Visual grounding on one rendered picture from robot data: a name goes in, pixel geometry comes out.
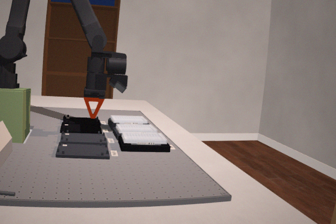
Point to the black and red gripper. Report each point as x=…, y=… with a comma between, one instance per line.
x=90, y=94

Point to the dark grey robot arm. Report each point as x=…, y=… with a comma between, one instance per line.
x=13, y=48

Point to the white button panel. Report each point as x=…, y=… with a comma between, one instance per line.
x=5, y=150

